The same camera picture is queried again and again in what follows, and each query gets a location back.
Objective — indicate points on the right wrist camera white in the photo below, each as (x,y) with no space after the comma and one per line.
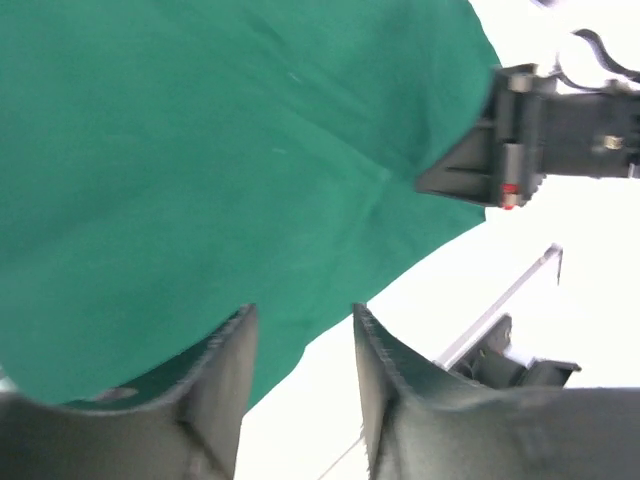
(580,65)

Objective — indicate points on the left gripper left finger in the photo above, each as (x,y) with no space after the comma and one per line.
(181,420)

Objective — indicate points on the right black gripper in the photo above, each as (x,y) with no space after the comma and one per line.
(536,132)

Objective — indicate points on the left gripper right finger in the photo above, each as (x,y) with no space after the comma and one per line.
(579,434)

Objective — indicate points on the green surgical drape cloth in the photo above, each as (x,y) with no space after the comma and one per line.
(165,162)

